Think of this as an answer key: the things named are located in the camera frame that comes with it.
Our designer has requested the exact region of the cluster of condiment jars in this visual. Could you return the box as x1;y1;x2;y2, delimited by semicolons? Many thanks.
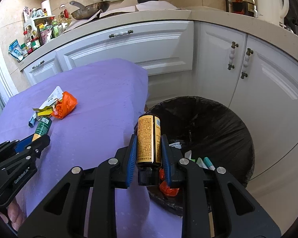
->
21;5;65;55

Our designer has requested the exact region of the orange plastic bag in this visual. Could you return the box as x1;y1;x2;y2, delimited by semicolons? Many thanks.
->
50;91;78;120

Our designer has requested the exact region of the wide drawer handle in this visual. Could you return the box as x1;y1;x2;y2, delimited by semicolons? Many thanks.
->
109;30;134;38

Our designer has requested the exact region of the white cloth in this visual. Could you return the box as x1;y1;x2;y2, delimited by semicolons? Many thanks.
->
135;1;179;12

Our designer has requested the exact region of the clear bottle with dark liquid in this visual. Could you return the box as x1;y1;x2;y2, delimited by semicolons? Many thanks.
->
242;0;258;18

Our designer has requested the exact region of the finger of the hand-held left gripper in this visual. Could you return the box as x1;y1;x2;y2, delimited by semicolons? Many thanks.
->
0;136;36;161
5;134;51;165

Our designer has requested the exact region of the trash bin with black bag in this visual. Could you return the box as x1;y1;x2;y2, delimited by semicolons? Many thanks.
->
144;96;255;216

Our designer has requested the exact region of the white flat packet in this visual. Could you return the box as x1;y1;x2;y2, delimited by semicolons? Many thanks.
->
39;86;64;109

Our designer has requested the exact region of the blue snack packet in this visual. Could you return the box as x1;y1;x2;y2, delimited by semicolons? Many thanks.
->
8;40;25;62

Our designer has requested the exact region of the green label brown bottle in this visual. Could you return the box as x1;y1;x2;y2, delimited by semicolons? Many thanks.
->
32;117;52;142

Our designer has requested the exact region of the person's left hand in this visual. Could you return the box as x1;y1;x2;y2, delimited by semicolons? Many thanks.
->
0;198;25;231

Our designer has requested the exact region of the paper towel roll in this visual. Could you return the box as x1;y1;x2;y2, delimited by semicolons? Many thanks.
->
41;0;52;17

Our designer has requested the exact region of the wide white drawer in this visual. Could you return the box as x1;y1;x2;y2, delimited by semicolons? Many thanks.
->
55;21;194;76

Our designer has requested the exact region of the cooking oil bottle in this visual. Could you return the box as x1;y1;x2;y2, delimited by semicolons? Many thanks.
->
58;4;72;30

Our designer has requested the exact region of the yellow wrapper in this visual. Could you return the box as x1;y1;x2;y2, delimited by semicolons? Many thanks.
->
32;105;55;117

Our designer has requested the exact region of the cabinet door handle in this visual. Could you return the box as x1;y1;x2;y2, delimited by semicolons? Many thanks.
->
228;41;239;70
241;48;254;79

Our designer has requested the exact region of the white cabinet door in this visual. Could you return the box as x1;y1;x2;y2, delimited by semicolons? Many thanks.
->
230;36;298;186
194;22;247;107

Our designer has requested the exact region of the small white drawer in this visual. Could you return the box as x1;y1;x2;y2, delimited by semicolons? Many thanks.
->
22;55;62;87

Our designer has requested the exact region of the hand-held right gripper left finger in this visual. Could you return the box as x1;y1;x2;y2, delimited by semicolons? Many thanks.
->
17;134;138;238

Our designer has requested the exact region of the steel wok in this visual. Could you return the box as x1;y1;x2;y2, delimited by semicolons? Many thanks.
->
70;1;111;21

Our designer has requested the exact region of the red plastic bag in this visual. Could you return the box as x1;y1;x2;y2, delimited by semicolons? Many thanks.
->
159;169;180;197

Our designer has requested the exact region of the teal white box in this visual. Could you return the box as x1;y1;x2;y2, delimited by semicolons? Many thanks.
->
203;157;216;171

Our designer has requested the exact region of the purple tablecloth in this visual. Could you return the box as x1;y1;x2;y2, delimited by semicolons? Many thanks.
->
0;58;187;238

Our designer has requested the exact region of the yellow label brown bottle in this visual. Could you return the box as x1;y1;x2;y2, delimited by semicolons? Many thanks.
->
135;113;162;186

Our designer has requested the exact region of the white spice rack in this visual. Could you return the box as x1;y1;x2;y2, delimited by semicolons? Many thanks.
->
23;17;55;34

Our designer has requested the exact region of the white electric kettle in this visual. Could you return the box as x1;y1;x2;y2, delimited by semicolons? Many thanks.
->
256;0;289;26

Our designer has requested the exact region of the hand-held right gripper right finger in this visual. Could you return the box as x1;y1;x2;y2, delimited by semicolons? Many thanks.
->
161;134;282;238

